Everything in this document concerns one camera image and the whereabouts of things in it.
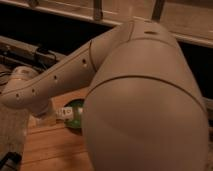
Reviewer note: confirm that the white plastic bottle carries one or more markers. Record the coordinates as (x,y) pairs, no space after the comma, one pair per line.
(69,112)

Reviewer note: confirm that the wooden cutting board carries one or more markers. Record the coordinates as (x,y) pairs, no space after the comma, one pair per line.
(50,146)

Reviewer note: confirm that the green ceramic bowl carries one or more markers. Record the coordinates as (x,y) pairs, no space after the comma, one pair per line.
(75,120)

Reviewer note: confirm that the black object bottom left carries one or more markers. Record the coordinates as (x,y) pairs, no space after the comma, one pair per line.
(10,162)

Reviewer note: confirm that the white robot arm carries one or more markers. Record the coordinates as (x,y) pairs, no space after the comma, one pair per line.
(143,110)

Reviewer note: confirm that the metal window rail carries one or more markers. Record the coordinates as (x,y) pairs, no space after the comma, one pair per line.
(24,52)

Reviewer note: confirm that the black power adapter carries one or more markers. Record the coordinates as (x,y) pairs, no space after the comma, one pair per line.
(40,51)

